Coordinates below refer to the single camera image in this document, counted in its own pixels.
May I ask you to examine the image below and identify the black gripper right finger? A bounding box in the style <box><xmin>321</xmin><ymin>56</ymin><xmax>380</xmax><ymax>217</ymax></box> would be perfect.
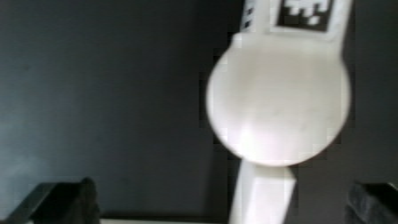
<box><xmin>345</xmin><ymin>182</ymin><xmax>398</xmax><ymax>224</ymax></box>

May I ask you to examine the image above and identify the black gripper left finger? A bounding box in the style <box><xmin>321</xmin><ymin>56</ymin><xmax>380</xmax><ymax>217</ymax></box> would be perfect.
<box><xmin>0</xmin><ymin>178</ymin><xmax>101</xmax><ymax>224</ymax></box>

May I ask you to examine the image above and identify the white lamp bulb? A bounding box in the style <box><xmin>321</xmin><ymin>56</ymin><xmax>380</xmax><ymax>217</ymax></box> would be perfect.
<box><xmin>206</xmin><ymin>0</ymin><xmax>353</xmax><ymax>224</ymax></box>

